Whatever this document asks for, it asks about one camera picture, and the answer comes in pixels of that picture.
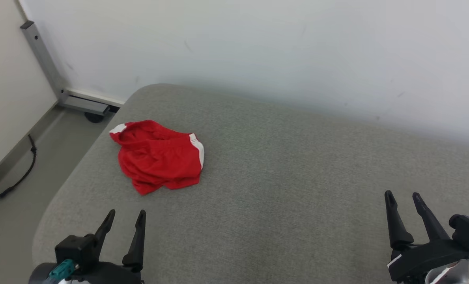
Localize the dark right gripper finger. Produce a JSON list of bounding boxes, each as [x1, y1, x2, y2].
[[412, 192, 452, 242], [384, 190, 415, 249]]

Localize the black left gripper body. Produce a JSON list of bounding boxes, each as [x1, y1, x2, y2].
[[29, 260, 144, 284]]

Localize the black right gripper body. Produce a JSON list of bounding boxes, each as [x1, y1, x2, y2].
[[387, 238, 469, 282]]

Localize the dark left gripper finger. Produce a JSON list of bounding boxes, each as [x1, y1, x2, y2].
[[122, 210, 146, 273], [92, 209, 116, 257]]

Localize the red shorts with white stripes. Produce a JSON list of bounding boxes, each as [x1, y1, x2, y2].
[[109, 120, 205, 196]]

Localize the teal left camera connector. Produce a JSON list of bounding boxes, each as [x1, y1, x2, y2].
[[48, 260, 79, 281]]

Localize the black floor cable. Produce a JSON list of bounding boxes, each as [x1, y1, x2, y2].
[[0, 134, 37, 206]]

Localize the grey metal frame leg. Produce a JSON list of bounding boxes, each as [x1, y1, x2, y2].
[[20, 21, 111, 116]]

